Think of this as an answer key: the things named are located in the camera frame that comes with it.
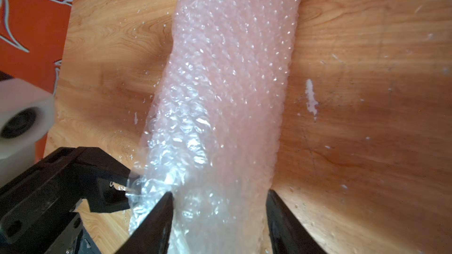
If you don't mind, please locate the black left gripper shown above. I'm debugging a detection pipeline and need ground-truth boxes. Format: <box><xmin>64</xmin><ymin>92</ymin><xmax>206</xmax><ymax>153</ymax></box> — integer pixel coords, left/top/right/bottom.
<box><xmin>1</xmin><ymin>147</ymin><xmax>139</xmax><ymax>254</ymax></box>

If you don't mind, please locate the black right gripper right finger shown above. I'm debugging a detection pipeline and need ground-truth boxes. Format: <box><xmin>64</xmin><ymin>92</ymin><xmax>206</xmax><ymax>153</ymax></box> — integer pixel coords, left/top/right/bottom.
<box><xmin>266</xmin><ymin>189</ymin><xmax>326</xmax><ymax>254</ymax></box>

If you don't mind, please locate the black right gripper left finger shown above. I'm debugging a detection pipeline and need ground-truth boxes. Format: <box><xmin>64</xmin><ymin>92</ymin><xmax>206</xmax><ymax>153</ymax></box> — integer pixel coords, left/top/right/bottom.
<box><xmin>116</xmin><ymin>192</ymin><xmax>174</xmax><ymax>254</ymax></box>

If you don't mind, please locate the bubble wrap sheet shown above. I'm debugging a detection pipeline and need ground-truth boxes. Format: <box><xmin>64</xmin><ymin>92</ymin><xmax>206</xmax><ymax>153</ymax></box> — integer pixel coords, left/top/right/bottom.
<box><xmin>128</xmin><ymin>0</ymin><xmax>300</xmax><ymax>254</ymax></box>

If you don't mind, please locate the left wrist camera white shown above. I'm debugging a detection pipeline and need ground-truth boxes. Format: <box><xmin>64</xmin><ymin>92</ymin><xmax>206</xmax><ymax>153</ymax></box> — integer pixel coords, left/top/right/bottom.
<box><xmin>1</xmin><ymin>78</ymin><xmax>55</xmax><ymax>187</ymax></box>

